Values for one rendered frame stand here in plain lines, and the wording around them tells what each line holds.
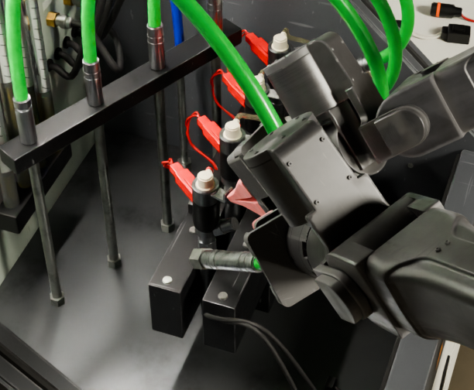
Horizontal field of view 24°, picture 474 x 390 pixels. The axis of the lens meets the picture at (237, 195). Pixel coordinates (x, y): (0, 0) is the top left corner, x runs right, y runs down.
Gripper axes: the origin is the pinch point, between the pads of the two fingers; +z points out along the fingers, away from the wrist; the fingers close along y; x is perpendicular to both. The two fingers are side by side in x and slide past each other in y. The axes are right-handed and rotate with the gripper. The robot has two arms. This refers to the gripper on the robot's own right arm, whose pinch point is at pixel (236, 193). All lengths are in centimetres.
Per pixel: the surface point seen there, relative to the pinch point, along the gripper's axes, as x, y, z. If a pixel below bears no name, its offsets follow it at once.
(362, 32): -10.6, 6.3, -16.7
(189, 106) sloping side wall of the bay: -25.7, 4.8, 32.5
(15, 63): 5.7, 23.4, 7.9
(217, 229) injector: 0.6, -2.6, 5.8
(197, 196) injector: 1.6, 1.8, 3.5
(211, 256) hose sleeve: 9.7, -1.3, -4.4
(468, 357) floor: -76, -80, 78
